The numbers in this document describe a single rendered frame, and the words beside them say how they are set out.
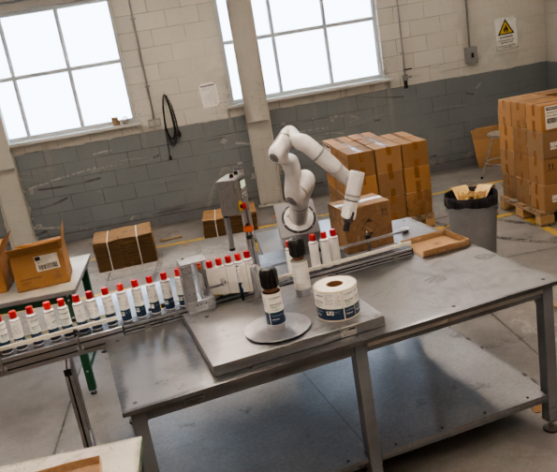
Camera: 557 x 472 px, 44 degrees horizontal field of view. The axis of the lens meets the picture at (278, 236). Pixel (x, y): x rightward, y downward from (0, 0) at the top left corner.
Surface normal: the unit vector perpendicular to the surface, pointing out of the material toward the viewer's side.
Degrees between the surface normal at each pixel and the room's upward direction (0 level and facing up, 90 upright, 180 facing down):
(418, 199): 88
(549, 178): 91
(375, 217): 90
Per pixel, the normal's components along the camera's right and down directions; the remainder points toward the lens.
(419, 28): 0.14, 0.26
